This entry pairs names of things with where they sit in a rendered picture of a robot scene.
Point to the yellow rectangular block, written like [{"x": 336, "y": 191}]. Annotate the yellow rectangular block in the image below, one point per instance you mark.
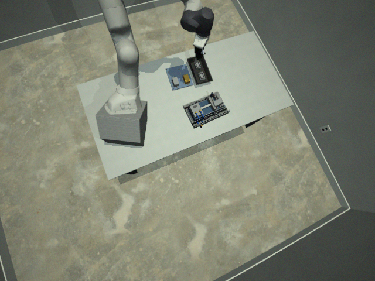
[{"x": 186, "y": 79}]

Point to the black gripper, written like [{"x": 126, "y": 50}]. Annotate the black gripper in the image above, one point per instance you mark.
[{"x": 199, "y": 54}]

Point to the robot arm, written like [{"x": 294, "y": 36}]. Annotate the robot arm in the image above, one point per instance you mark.
[{"x": 195, "y": 19}]

